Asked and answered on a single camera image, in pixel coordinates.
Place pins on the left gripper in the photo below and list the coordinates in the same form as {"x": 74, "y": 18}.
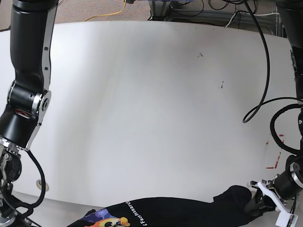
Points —
{"x": 267, "y": 199}

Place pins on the black t-shirt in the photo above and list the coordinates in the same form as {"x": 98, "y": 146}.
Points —
{"x": 226, "y": 210}

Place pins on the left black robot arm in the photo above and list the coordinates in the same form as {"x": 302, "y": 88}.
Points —
{"x": 272, "y": 75}

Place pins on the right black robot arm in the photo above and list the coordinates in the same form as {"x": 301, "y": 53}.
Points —
{"x": 31, "y": 31}

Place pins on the red tape rectangle marker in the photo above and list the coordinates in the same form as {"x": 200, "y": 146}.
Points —
{"x": 272, "y": 154}

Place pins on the left table grommet hole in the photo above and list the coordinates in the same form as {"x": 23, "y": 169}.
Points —
{"x": 40, "y": 185}

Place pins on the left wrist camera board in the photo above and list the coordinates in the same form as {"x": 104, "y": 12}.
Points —
{"x": 286, "y": 219}

